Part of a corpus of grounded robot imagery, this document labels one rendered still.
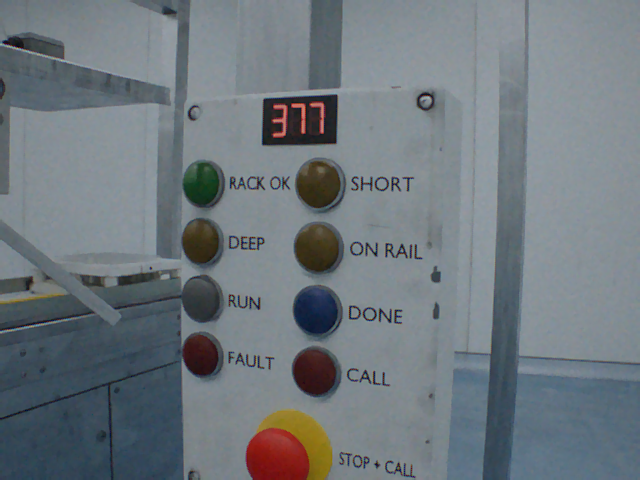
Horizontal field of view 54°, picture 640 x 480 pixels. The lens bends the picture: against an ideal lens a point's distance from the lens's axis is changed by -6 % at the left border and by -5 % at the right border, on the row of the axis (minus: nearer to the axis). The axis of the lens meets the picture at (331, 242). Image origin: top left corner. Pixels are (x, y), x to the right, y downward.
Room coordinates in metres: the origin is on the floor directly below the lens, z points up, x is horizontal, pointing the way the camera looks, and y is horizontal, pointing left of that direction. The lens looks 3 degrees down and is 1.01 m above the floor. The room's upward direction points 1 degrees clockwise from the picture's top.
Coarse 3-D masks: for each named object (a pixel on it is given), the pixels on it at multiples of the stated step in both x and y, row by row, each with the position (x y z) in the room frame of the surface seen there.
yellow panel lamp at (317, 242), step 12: (312, 228) 0.37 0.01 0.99; (324, 228) 0.37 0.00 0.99; (300, 240) 0.37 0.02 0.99; (312, 240) 0.37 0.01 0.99; (324, 240) 0.36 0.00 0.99; (336, 240) 0.36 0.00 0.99; (300, 252) 0.37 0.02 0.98; (312, 252) 0.37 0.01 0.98; (324, 252) 0.36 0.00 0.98; (336, 252) 0.36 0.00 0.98; (312, 264) 0.37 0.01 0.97; (324, 264) 0.36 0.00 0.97
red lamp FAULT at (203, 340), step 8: (192, 336) 0.40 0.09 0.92; (200, 336) 0.40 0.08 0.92; (192, 344) 0.40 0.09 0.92; (200, 344) 0.40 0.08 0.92; (208, 344) 0.40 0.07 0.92; (184, 352) 0.40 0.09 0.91; (192, 352) 0.40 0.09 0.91; (200, 352) 0.40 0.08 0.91; (208, 352) 0.40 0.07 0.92; (216, 352) 0.40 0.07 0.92; (184, 360) 0.40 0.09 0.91; (192, 360) 0.40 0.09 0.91; (200, 360) 0.40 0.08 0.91; (208, 360) 0.40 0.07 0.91; (216, 360) 0.40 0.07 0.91; (192, 368) 0.40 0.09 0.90; (200, 368) 0.40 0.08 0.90; (208, 368) 0.40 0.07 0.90
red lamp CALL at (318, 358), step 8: (304, 352) 0.37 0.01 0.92; (312, 352) 0.37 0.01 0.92; (320, 352) 0.37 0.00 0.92; (296, 360) 0.37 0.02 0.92; (304, 360) 0.37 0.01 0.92; (312, 360) 0.37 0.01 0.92; (320, 360) 0.36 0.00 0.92; (328, 360) 0.36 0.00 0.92; (296, 368) 0.37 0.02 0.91; (304, 368) 0.37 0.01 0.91; (312, 368) 0.37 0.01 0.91; (320, 368) 0.36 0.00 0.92; (328, 368) 0.36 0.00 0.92; (296, 376) 0.37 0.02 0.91; (304, 376) 0.37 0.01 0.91; (312, 376) 0.37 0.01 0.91; (320, 376) 0.36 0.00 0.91; (328, 376) 0.36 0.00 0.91; (304, 384) 0.37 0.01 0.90; (312, 384) 0.37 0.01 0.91; (320, 384) 0.36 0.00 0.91; (328, 384) 0.36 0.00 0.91; (312, 392) 0.37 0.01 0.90; (320, 392) 0.37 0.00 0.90
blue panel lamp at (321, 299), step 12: (312, 288) 0.37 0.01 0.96; (300, 300) 0.37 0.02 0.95; (312, 300) 0.37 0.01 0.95; (324, 300) 0.36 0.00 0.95; (300, 312) 0.37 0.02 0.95; (312, 312) 0.37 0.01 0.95; (324, 312) 0.36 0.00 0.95; (336, 312) 0.36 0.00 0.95; (300, 324) 0.37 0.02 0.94; (312, 324) 0.37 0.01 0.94; (324, 324) 0.36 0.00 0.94
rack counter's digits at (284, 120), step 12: (276, 108) 0.38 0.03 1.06; (288, 108) 0.38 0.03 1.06; (300, 108) 0.38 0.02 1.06; (312, 108) 0.37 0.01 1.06; (324, 108) 0.37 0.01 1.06; (276, 120) 0.38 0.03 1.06; (288, 120) 0.38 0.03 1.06; (300, 120) 0.38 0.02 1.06; (312, 120) 0.37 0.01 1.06; (324, 120) 0.37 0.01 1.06; (276, 132) 0.38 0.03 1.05; (288, 132) 0.38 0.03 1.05; (300, 132) 0.38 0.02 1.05; (312, 132) 0.37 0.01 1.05; (324, 132) 0.37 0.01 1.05
